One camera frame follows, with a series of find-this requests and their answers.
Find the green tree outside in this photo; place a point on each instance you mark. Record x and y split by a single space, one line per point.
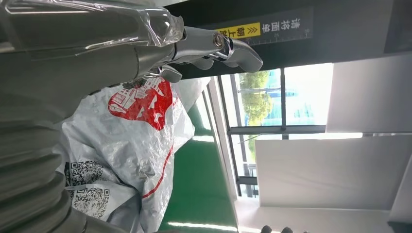
256 103

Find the aluminium conveyor frame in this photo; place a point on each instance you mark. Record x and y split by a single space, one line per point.
222 144

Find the black scanner column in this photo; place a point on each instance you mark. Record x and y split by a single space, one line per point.
347 29

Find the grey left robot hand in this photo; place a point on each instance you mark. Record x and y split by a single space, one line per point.
80 64

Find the black yellow column label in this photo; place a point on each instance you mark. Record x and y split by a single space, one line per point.
276 27

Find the grey package with red print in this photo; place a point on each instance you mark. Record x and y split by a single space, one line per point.
128 151

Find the clear plastic hand film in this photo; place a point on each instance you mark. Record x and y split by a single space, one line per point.
161 25

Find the green conveyor belt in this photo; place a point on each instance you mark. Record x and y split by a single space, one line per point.
199 180

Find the dark framed window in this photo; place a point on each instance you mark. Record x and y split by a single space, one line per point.
305 96

